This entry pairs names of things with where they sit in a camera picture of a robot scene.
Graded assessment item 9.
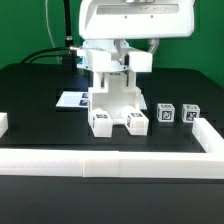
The white U-shaped fence frame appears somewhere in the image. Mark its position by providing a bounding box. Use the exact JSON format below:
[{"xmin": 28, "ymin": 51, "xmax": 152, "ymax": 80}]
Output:
[{"xmin": 0, "ymin": 118, "xmax": 224, "ymax": 179}]

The white marker cube right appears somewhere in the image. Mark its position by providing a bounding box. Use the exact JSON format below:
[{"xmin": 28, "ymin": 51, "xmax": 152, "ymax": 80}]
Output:
[{"xmin": 182, "ymin": 104, "xmax": 200, "ymax": 123}]

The white marker cube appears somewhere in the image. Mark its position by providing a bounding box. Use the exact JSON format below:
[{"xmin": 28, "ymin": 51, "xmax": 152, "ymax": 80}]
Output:
[
  {"xmin": 157, "ymin": 103, "xmax": 175, "ymax": 122},
  {"xmin": 182, "ymin": 104, "xmax": 200, "ymax": 123}
]

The white marker cube left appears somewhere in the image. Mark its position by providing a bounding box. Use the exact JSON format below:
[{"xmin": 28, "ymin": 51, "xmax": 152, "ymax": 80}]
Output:
[{"xmin": 157, "ymin": 103, "xmax": 175, "ymax": 122}]

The white block at left edge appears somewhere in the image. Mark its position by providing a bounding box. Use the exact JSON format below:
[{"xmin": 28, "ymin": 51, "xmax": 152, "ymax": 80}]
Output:
[{"xmin": 0, "ymin": 112, "xmax": 8, "ymax": 135}]

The black cable bundle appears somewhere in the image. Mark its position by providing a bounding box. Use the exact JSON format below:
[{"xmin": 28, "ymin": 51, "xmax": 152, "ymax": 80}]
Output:
[{"xmin": 20, "ymin": 0, "xmax": 84, "ymax": 64}]

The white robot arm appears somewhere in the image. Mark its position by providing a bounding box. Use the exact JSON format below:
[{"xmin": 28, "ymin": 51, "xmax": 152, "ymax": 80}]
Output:
[{"xmin": 77, "ymin": 0, "xmax": 195, "ymax": 72}]

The white chair seat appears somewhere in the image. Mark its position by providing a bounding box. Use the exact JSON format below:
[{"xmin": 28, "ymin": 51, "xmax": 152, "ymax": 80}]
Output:
[{"xmin": 88, "ymin": 71, "xmax": 141, "ymax": 124}]

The white chair back frame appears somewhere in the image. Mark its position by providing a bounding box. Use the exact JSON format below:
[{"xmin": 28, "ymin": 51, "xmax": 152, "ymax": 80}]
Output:
[{"xmin": 77, "ymin": 48, "xmax": 153, "ymax": 72}]

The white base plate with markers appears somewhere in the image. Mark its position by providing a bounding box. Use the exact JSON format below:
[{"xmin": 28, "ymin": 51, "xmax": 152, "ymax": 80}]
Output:
[{"xmin": 56, "ymin": 91, "xmax": 147, "ymax": 110}]

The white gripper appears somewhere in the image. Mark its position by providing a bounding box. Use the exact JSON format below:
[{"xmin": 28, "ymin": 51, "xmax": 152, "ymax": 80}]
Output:
[{"xmin": 79, "ymin": 0, "xmax": 195, "ymax": 55}]

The thin white cable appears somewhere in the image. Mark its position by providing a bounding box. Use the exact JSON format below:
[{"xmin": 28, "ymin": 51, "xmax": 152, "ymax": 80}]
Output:
[{"xmin": 45, "ymin": 0, "xmax": 63, "ymax": 64}]

